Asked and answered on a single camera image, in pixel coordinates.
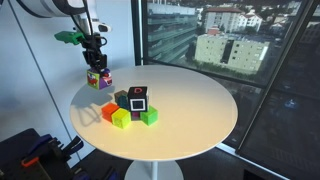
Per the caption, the white table pedestal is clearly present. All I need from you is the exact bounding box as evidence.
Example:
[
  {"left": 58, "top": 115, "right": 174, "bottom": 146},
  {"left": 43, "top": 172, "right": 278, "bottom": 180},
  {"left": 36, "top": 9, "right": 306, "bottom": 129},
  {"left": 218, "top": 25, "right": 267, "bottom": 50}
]
[{"left": 124, "top": 159, "right": 184, "bottom": 180}]

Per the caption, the yellow block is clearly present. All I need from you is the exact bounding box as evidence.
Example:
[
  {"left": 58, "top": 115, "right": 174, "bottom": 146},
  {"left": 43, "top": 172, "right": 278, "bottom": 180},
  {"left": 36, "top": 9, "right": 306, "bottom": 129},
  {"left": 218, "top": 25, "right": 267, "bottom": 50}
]
[{"left": 110, "top": 108, "right": 132, "bottom": 130}]

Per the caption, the purple green picture block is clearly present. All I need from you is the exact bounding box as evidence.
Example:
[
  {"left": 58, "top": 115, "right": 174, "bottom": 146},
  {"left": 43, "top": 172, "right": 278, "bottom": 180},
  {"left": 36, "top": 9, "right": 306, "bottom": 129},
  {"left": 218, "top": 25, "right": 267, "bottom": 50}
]
[{"left": 86, "top": 67, "right": 113, "bottom": 91}]

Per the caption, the orange block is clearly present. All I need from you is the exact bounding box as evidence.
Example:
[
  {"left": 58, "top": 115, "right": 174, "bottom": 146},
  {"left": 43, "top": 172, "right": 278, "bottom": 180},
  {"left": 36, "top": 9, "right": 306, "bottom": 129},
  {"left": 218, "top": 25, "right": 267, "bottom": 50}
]
[{"left": 101, "top": 102, "right": 120, "bottom": 123}]

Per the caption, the beige flat-roof building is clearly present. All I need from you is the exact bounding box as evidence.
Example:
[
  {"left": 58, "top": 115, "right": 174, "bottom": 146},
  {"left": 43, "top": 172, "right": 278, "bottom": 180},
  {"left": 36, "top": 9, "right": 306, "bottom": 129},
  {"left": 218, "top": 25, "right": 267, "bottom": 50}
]
[{"left": 194, "top": 33, "right": 270, "bottom": 75}]

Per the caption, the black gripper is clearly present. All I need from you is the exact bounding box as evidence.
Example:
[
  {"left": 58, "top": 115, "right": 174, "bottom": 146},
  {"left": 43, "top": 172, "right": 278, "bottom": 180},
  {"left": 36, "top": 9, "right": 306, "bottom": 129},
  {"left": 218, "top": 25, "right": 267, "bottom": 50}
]
[{"left": 82, "top": 34, "right": 109, "bottom": 74}]

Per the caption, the white red-roofed building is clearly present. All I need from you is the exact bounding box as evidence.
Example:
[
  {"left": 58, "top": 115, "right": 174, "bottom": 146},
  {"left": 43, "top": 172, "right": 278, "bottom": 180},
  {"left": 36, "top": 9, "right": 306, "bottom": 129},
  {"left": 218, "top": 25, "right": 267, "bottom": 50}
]
[{"left": 203, "top": 6, "right": 264, "bottom": 34}]

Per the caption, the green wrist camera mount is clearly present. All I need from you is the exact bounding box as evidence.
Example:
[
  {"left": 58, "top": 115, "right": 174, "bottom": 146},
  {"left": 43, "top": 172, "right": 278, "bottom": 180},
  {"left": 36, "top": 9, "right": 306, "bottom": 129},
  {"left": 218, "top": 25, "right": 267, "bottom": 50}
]
[{"left": 54, "top": 30, "right": 86, "bottom": 46}]

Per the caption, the round white table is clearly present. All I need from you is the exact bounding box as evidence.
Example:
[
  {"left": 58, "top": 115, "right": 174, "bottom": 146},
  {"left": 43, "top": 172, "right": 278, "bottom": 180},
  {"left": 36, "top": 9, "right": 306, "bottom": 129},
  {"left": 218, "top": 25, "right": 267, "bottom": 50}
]
[{"left": 130, "top": 0, "right": 320, "bottom": 180}]

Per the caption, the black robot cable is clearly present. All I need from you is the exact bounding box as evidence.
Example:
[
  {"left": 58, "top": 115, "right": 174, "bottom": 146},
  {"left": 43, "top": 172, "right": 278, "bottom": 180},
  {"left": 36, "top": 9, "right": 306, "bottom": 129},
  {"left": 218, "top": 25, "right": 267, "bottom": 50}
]
[{"left": 68, "top": 0, "right": 108, "bottom": 47}]

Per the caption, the black block white square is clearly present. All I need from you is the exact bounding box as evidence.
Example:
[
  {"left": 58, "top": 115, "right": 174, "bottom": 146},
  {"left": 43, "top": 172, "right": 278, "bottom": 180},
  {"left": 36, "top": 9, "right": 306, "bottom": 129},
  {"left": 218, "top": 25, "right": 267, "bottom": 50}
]
[{"left": 126, "top": 85, "right": 149, "bottom": 114}]

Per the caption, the glass office building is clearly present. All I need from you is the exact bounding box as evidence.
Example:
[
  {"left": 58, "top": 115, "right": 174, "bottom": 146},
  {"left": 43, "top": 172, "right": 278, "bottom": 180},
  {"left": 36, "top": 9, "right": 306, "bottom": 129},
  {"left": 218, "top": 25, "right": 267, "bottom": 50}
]
[{"left": 147, "top": 3, "right": 199, "bottom": 64}]

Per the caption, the dark purple block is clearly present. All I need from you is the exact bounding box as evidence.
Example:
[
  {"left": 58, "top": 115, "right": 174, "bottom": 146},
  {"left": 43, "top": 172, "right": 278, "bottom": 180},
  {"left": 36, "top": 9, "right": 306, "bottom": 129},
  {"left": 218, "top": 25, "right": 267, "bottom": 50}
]
[{"left": 130, "top": 111, "right": 143, "bottom": 122}]

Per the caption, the teal blue block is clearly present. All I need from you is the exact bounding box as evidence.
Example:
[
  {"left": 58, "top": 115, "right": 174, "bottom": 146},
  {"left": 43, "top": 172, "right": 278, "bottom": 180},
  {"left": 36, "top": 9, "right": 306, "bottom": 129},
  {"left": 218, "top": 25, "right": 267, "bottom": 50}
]
[{"left": 117, "top": 95, "right": 130, "bottom": 110}]

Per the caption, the grey brown block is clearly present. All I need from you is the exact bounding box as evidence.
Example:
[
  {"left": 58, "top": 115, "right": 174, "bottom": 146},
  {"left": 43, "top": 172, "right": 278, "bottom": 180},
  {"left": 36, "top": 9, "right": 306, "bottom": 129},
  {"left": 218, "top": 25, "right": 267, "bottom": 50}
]
[{"left": 114, "top": 89, "right": 129, "bottom": 103}]

